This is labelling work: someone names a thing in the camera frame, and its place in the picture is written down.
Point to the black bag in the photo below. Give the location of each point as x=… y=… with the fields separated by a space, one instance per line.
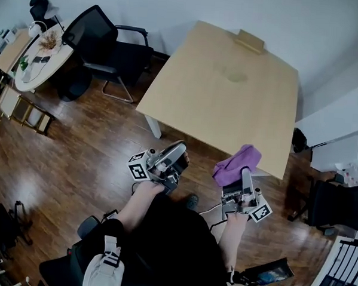
x=299 y=141

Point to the person's black shirt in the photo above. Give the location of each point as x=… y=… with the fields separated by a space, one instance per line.
x=173 y=246

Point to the person's right forearm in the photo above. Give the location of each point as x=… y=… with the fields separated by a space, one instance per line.
x=232 y=241

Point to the dark flat box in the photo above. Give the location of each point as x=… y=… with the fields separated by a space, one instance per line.
x=272 y=273

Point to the green potted plant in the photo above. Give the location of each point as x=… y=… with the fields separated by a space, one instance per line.
x=23 y=64

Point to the purple cloth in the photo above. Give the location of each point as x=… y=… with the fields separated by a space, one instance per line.
x=236 y=164

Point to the black metal rack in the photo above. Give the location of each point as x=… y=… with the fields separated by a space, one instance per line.
x=339 y=273

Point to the dried brown plant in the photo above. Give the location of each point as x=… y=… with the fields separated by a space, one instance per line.
x=48 y=41

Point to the black mesh office chair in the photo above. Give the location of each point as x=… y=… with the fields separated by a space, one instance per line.
x=94 y=45

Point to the small wooden box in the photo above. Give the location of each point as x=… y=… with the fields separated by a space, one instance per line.
x=249 y=41

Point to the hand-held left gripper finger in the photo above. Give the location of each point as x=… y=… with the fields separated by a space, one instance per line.
x=184 y=162
x=172 y=154

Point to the white globe lamp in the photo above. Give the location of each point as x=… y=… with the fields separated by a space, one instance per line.
x=33 y=29

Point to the person's left forearm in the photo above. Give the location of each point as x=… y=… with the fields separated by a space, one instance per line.
x=139 y=206

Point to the black swivel office chair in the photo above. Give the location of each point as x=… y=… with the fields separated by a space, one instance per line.
x=337 y=204

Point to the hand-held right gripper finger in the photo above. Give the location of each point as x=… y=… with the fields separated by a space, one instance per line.
x=232 y=190
x=246 y=179

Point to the light wooden cabinet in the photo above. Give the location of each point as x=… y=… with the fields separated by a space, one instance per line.
x=11 y=51

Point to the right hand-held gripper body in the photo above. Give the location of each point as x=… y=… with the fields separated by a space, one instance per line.
x=253 y=207

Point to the white table leg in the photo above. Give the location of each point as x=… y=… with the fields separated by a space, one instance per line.
x=153 y=126

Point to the black headrest office chair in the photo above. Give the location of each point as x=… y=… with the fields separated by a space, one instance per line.
x=41 y=6

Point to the dark seat chair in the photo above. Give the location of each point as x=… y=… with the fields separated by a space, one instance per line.
x=81 y=227

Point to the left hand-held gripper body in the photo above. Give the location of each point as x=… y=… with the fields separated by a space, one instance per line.
x=138 y=168

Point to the wooden stool frame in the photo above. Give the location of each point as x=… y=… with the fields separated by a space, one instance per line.
x=32 y=115

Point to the clear drinking glass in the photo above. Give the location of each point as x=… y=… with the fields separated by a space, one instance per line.
x=235 y=75

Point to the dark grey shoe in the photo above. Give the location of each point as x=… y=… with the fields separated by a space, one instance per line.
x=191 y=201

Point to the round white table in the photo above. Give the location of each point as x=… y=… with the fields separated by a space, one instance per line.
x=48 y=66

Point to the white cabinet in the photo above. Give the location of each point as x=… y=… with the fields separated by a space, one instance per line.
x=334 y=156

